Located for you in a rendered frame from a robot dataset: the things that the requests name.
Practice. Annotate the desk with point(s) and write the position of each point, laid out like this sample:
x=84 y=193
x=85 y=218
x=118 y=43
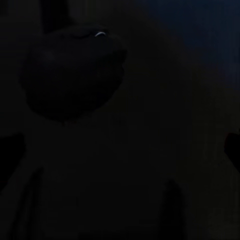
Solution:
x=145 y=159

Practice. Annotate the mouse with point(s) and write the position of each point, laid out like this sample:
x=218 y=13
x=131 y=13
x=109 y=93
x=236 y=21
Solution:
x=73 y=65

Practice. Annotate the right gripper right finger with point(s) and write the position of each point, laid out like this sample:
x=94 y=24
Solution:
x=232 y=149

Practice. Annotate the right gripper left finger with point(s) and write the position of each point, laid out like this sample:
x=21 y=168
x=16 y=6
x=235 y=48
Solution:
x=12 y=150

